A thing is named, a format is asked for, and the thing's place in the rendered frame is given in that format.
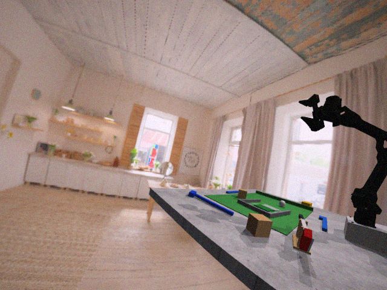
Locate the yellow block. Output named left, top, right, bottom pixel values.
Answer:
left=301, top=201, right=313, bottom=207

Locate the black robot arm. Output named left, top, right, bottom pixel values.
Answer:
left=322, top=95, right=387, bottom=228

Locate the brown cube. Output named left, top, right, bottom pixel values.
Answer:
left=246, top=213, right=273, bottom=238
left=237, top=189, right=248, bottom=199

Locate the green rectangular mat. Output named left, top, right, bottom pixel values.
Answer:
left=205, top=193, right=313, bottom=236

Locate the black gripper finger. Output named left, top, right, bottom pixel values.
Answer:
left=301, top=117, right=320, bottom=129
left=299, top=96, right=316, bottom=106

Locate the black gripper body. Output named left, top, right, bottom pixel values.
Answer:
left=308, top=94, right=332, bottom=132

